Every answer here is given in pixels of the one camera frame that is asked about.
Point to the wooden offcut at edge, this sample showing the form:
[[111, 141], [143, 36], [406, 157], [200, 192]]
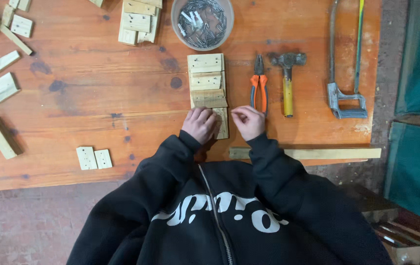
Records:
[[96, 2]]

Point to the person's right hand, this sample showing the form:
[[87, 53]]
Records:
[[252, 125]]

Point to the long thin wooden strip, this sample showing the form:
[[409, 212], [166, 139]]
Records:
[[324, 153]]

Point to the small dark-grained wooden block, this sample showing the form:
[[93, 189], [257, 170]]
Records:
[[209, 98]]

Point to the flat pale wooden piece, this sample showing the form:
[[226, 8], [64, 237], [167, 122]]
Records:
[[0, 89]]

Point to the wooden crate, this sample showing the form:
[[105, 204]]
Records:
[[405, 235]]

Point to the person's right fingers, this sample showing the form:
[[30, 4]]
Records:
[[241, 112]]

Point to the small square holed block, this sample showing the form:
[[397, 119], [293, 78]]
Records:
[[103, 159], [86, 158]]

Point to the grey metal hacksaw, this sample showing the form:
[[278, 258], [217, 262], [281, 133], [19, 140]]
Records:
[[333, 96]]

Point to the long wooden base plank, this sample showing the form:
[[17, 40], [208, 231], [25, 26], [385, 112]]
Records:
[[224, 125]]

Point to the thick wooden block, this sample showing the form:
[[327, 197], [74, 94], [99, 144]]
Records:
[[1, 138]]

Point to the small block with nail holes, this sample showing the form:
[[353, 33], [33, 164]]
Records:
[[205, 62], [205, 81]]

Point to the green cabinet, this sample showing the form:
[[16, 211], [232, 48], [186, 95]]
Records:
[[419, 147]]

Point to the black zip hoodie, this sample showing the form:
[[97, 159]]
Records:
[[202, 228]]

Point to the stack of wooden blocks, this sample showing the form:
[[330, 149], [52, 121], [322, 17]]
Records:
[[136, 22]]

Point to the translucent plastic bowl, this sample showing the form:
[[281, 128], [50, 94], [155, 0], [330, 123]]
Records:
[[175, 25]]

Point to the person's left fingers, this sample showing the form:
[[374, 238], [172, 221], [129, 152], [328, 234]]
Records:
[[200, 113]]

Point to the pile of steel nails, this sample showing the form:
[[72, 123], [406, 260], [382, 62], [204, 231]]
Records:
[[202, 31]]

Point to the person's left hand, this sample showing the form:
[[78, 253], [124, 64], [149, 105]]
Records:
[[199, 127]]

